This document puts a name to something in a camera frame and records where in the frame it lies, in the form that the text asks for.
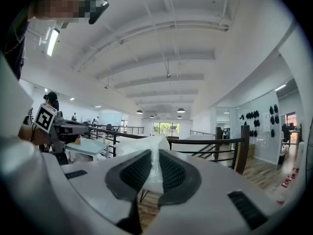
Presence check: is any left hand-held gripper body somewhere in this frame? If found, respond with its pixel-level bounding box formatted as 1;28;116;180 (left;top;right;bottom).
34;103;65;154

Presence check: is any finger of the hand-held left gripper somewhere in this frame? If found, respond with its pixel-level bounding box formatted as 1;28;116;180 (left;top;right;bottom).
64;120;89;135

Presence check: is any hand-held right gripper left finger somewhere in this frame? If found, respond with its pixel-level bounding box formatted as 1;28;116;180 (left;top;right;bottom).
61;149;152;234

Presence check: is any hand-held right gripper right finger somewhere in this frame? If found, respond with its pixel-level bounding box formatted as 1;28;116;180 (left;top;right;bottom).
144;149;279;235

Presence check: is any white square box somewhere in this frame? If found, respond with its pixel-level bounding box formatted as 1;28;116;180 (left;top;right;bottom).
114;134;172;195

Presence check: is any person's left forearm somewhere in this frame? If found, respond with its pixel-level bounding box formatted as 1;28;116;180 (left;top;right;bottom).
18;125;51;146

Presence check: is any white glass-top table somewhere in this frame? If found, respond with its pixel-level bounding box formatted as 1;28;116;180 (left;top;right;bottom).
65;138;111;162

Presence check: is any dark metal railing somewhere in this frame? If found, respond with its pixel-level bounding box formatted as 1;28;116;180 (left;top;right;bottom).
83;123;245;171

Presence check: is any person's black printed shirt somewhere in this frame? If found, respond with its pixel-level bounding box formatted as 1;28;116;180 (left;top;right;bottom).
0;7;27;81

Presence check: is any pack of red-capped bottles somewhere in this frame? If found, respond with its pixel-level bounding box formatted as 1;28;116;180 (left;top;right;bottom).
275;167;300;207

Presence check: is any white tube ceiling lamp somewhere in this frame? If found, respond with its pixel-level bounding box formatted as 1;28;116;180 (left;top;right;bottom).
46;27;61;57

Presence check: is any glass door with greenery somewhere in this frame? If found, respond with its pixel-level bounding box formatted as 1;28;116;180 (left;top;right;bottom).
153;121;180;137

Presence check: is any black office chair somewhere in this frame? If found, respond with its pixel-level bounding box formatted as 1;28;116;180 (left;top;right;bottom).
281;123;292;148

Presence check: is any dark wooden railing post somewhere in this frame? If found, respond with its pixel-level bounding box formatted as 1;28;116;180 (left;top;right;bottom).
235;125;250;175

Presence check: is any group of black wall bags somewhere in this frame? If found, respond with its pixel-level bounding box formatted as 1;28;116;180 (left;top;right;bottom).
239;103;280;138

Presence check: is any silver chain necklace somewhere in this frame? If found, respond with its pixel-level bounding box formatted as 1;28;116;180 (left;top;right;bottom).
3;25;26;55

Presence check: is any white paper wall notice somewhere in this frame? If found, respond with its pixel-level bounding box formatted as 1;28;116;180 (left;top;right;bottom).
263;112;271;132

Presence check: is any black head-worn camera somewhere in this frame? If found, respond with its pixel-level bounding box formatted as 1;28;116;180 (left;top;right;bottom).
87;0;110;25

